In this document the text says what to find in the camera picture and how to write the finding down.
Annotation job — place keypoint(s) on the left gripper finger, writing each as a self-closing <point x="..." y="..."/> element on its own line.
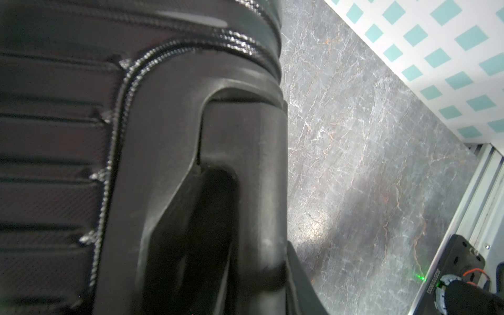
<point x="301" y="298"/>

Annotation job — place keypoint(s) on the black hard-shell suitcase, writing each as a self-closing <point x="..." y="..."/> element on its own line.
<point x="143" y="158"/>

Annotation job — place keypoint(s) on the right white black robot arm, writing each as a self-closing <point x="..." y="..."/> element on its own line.
<point x="454" y="296"/>

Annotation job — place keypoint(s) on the aluminium mounting rail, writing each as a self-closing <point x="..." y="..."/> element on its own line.
<point x="479" y="216"/>

